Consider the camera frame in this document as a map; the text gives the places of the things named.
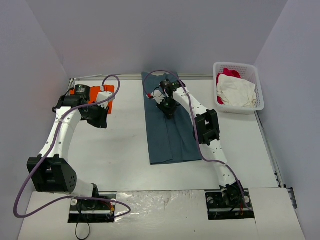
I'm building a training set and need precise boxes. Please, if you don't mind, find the blue-grey t-shirt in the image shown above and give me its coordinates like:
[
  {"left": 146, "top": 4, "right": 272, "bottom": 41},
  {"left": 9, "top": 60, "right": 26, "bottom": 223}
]
[{"left": 141, "top": 71, "right": 203, "bottom": 166}]

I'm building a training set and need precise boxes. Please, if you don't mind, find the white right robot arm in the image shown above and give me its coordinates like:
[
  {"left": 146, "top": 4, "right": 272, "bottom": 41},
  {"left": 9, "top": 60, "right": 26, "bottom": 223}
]
[{"left": 151, "top": 79, "right": 244, "bottom": 207}]

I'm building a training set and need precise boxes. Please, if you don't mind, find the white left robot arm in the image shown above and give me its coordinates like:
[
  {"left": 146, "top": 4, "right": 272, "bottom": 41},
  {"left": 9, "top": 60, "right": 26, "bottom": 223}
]
[{"left": 27, "top": 84, "right": 115, "bottom": 209}]

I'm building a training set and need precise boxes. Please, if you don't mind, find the folded orange t-shirt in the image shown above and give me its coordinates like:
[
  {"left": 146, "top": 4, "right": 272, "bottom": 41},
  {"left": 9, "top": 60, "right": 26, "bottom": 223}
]
[{"left": 65, "top": 84, "right": 116, "bottom": 119}]

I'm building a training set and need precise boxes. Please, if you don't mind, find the cream white t-shirt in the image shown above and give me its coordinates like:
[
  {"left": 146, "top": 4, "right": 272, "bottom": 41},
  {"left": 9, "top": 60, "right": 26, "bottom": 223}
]
[{"left": 216, "top": 74, "right": 257, "bottom": 108}]

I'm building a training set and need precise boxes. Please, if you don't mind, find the red t-shirt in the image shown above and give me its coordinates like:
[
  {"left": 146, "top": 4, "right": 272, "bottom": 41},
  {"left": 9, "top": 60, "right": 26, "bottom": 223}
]
[{"left": 216, "top": 68, "right": 241, "bottom": 105}]

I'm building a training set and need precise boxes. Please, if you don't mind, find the white plastic laundry basket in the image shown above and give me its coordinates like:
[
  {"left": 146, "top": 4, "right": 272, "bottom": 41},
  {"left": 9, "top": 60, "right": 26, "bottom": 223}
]
[{"left": 213, "top": 62, "right": 265, "bottom": 115}]

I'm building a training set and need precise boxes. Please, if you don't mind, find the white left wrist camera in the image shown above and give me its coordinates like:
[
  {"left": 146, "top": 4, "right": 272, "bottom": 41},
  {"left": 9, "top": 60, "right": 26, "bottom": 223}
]
[{"left": 96, "top": 91, "right": 114, "bottom": 109}]

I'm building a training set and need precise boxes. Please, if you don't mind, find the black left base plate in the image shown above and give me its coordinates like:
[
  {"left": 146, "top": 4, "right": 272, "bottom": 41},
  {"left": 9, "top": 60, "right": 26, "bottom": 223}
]
[{"left": 68, "top": 199, "right": 116, "bottom": 224}]

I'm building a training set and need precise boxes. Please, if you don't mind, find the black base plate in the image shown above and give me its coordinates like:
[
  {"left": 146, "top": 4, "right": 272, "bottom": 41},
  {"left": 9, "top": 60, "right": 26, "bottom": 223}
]
[
  {"left": 68, "top": 199, "right": 116, "bottom": 224},
  {"left": 205, "top": 190, "right": 255, "bottom": 221}
]

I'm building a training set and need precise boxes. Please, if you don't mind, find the thin black cable loop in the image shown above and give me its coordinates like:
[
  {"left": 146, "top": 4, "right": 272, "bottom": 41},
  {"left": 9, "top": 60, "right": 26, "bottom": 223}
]
[{"left": 74, "top": 214, "right": 92, "bottom": 240}]

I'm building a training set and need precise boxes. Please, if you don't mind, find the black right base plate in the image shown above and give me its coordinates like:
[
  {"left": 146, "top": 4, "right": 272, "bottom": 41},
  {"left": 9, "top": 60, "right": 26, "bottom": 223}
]
[{"left": 205, "top": 190, "right": 255, "bottom": 221}]

